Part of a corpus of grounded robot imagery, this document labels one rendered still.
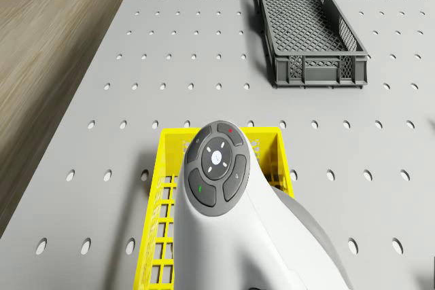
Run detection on dark grey basket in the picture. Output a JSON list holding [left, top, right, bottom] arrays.
[[253, 0, 369, 89]]

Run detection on yellow basket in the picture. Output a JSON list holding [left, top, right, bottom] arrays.
[[133, 127, 295, 290]]

